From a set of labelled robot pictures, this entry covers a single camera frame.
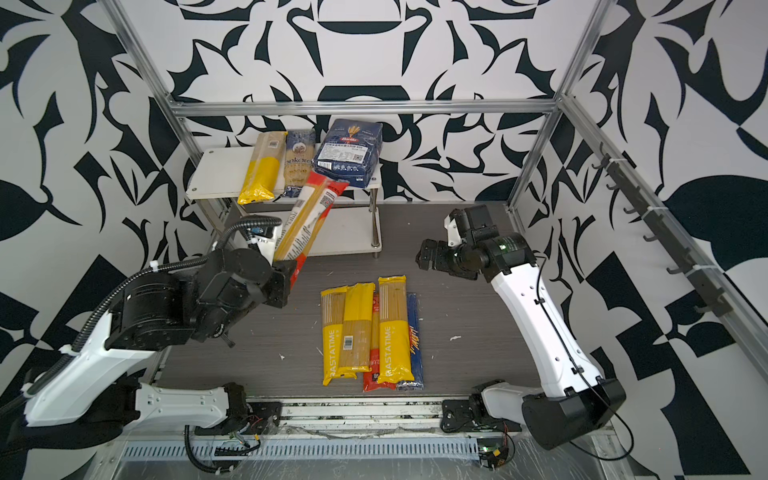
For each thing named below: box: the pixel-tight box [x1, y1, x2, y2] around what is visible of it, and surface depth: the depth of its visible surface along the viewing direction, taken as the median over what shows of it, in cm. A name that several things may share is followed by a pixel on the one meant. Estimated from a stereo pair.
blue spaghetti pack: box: [397, 292, 424, 391], surface depth 85 cm
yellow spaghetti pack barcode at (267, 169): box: [237, 131, 288, 205], surface depth 81 cm
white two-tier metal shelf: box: [186, 147, 256, 215], surface depth 80 cm
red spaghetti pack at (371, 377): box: [363, 293, 397, 392], surface depth 81 cm
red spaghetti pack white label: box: [273, 171, 349, 288], surface depth 61 cm
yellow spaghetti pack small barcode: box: [339, 283, 375, 379], surface depth 87 cm
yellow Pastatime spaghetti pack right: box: [377, 275, 415, 384], surface depth 85 cm
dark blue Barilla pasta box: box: [313, 118, 383, 188], surface depth 77 cm
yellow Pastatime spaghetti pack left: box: [320, 283, 358, 386], surface depth 87 cm
